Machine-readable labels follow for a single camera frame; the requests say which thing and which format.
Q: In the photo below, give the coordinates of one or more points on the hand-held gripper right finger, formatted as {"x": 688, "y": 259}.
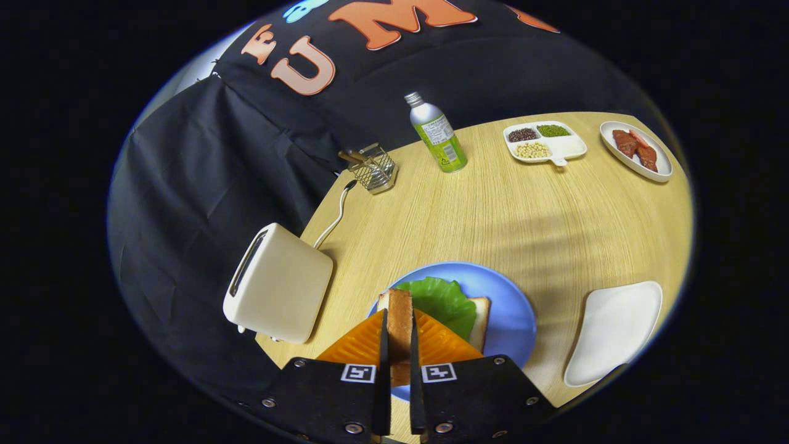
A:
{"x": 416, "y": 382}

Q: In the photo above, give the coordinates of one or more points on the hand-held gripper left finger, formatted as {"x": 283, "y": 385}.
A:
{"x": 384, "y": 382}

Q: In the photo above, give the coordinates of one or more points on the browned toast slice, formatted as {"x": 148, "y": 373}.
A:
{"x": 399, "y": 320}

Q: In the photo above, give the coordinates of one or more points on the green lettuce leaf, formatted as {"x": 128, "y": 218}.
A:
{"x": 444, "y": 302}

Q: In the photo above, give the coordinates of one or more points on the white bread slice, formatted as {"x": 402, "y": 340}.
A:
{"x": 479, "y": 324}

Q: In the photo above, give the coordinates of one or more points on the blue round plate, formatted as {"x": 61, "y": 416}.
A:
{"x": 505, "y": 314}

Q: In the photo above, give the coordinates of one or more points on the white toaster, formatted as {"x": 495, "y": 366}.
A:
{"x": 283, "y": 290}

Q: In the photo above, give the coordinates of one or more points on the white rounded square plate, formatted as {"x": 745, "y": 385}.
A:
{"x": 613, "y": 333}

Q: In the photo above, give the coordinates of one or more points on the silver bottle green label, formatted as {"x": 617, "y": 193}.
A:
{"x": 441, "y": 139}

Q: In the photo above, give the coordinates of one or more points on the pile of yellow beans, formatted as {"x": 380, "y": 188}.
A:
{"x": 532, "y": 150}

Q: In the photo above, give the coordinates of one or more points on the pile of dark beans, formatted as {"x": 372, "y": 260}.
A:
{"x": 523, "y": 134}

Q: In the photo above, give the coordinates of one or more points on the white divided dish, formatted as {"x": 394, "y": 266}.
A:
{"x": 568, "y": 147}

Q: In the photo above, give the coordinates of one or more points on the black backdrop cloth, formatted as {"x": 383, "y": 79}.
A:
{"x": 185, "y": 185}

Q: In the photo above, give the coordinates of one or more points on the pile of green beans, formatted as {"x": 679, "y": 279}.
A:
{"x": 553, "y": 131}

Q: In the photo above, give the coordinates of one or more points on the white oval plate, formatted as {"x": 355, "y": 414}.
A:
{"x": 616, "y": 151}

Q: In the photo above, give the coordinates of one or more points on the brown meat slice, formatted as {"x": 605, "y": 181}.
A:
{"x": 624, "y": 143}
{"x": 648, "y": 158}

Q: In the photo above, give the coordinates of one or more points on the red tomato slice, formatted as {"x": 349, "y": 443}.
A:
{"x": 638, "y": 138}

